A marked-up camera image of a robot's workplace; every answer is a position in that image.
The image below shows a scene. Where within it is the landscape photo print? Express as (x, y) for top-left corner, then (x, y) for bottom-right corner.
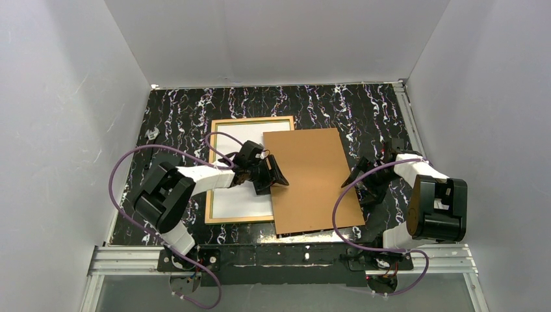
(211, 121), (292, 220)

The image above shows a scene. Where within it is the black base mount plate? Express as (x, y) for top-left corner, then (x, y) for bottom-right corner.
(340, 248), (414, 271)
(157, 247), (222, 272)

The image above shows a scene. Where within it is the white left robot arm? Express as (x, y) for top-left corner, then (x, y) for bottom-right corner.
(132, 140), (289, 255)

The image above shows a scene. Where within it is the brown backing board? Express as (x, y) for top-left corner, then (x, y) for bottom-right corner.
(263, 128), (365, 235)

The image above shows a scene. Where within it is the small silver clip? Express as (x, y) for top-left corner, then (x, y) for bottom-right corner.
(146, 127), (159, 140)

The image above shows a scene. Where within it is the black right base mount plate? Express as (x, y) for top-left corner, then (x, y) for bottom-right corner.
(340, 248), (414, 271)

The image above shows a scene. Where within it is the black flat stand plate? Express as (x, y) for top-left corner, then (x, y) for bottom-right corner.
(140, 152), (184, 198)

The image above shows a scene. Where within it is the green picture frame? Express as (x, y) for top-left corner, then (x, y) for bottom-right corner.
(203, 115), (296, 225)

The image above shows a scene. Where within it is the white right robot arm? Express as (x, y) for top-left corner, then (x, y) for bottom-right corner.
(341, 138), (468, 252)

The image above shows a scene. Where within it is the aluminium rail frame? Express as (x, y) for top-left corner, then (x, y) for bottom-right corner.
(81, 244), (489, 311)

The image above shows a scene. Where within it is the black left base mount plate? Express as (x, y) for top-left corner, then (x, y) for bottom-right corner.
(157, 247), (222, 272)

